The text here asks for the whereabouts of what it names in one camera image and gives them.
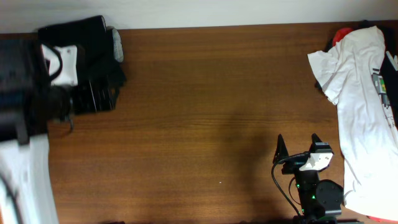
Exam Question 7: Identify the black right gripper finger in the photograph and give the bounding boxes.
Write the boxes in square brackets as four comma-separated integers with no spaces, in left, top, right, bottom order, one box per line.
[272,134,289,164]
[311,133,323,148]

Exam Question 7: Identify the black shorts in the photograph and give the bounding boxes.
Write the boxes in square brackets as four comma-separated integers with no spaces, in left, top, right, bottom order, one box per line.
[38,16,126,92]

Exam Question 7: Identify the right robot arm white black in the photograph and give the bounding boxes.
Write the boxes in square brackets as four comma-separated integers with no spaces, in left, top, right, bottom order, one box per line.
[271,133,343,223]

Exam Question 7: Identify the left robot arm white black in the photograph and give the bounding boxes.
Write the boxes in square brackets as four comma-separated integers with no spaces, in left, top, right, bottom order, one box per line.
[1,39,119,223]

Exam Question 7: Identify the white t-shirt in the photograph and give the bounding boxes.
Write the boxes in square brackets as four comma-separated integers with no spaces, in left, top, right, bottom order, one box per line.
[307,26,397,221]

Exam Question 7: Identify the red garment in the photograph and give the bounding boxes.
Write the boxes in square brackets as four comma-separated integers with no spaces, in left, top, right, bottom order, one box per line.
[332,27,354,47]

